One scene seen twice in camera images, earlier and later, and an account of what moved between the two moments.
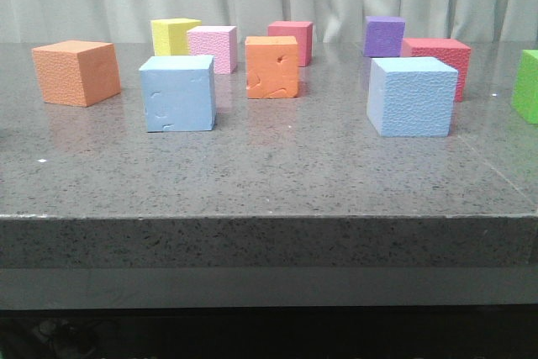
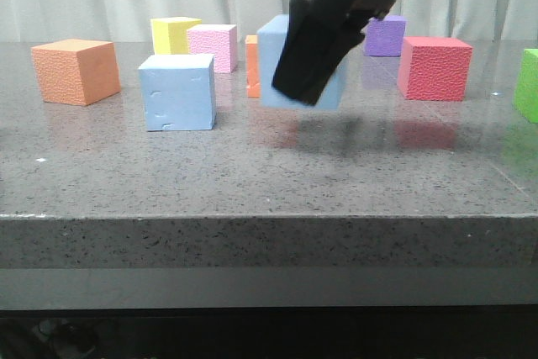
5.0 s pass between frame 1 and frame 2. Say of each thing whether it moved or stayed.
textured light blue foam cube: moved
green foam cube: stayed
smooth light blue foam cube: stayed
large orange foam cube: stayed
